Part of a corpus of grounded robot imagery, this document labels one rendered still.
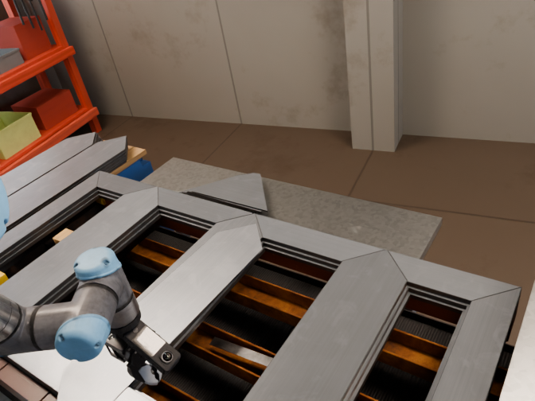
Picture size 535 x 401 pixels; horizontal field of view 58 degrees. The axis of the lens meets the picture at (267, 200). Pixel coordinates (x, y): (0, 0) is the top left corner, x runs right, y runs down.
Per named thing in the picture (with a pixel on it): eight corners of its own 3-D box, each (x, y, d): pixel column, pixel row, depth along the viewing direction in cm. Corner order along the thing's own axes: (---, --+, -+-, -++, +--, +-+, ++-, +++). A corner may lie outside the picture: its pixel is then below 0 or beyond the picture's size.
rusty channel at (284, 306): (81, 222, 200) (76, 212, 197) (521, 387, 112) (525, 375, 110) (65, 233, 195) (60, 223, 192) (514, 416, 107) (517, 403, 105)
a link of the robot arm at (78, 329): (44, 370, 78) (65, 318, 87) (110, 362, 78) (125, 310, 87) (22, 339, 74) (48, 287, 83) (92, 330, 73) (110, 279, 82)
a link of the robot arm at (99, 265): (62, 278, 82) (78, 245, 89) (86, 321, 88) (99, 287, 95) (107, 272, 81) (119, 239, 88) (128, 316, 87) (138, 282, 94)
